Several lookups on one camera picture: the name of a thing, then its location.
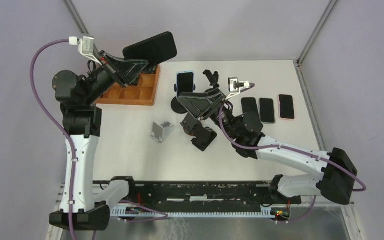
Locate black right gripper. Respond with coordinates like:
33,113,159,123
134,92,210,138
177,88,240,141

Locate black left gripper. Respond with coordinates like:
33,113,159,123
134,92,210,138
83,49,148,106

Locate black round tall stand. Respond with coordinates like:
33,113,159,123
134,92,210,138
203,69,220,93

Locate black round clamp stand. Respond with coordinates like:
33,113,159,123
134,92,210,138
170,83,196,114

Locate black folding phone stand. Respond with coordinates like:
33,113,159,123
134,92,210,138
191,126,218,152

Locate blue case smartphone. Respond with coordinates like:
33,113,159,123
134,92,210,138
174,71,196,97

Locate pink case smartphone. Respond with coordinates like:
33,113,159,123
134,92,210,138
278,94,295,120

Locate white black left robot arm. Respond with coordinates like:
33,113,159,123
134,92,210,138
49,51,149,231

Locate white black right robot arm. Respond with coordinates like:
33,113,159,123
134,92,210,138
177,89,367,205

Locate round wooden base stand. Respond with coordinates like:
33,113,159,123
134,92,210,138
180,113,203,136

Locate silver stand left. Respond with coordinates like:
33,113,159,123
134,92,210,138
150,121,175,144

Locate orange wooden organizer tray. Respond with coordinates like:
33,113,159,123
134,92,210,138
96,65,161,106

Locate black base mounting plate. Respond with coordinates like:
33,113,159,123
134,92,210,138
124,178,302,213

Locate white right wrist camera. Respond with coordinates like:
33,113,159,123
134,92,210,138
225,77,251,101

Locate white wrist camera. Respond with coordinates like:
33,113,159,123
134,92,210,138
225,77,251,101
68,35,100,64

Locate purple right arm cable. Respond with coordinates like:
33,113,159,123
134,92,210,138
218,82,367,224

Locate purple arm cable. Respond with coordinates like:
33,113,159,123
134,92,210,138
218,82,367,224
29,39,169,240

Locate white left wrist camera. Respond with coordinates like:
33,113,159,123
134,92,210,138
68,35,100,64

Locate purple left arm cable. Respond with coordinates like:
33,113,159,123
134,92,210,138
29,39,169,240

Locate white slotted cable duct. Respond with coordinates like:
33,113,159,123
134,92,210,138
110,203,291,222

